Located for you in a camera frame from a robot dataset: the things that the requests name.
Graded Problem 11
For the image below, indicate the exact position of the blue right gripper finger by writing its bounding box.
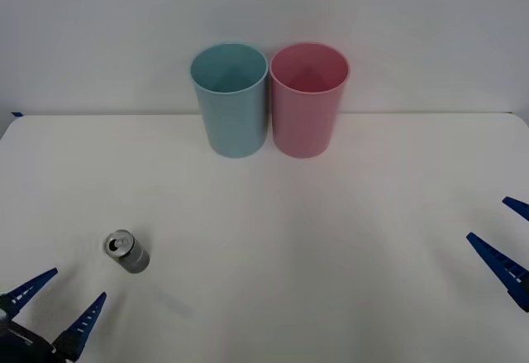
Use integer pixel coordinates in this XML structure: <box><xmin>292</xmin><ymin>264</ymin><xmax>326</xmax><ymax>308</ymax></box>
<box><xmin>501</xmin><ymin>196</ymin><xmax>529</xmax><ymax>221</ymax></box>
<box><xmin>465</xmin><ymin>232</ymin><xmax>529</xmax><ymax>313</ymax></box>

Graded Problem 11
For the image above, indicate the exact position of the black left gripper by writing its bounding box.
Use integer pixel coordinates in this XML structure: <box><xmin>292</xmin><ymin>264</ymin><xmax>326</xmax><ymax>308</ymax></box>
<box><xmin>0</xmin><ymin>267</ymin><xmax>107</xmax><ymax>363</ymax></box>

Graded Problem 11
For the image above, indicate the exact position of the grey drink can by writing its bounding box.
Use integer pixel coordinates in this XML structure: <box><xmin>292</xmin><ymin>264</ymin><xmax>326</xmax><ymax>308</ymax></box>
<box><xmin>103</xmin><ymin>228</ymin><xmax>150</xmax><ymax>275</ymax></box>

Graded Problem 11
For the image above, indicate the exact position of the pink plastic bin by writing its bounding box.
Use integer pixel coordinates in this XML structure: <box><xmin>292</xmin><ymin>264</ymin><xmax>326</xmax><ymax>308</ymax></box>
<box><xmin>269</xmin><ymin>41</ymin><xmax>351</xmax><ymax>160</ymax></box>

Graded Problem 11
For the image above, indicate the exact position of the pale blue plastic bin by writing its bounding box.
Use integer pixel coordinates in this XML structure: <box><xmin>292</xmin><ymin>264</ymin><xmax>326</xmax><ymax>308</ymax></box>
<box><xmin>189</xmin><ymin>42</ymin><xmax>269</xmax><ymax>160</ymax></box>

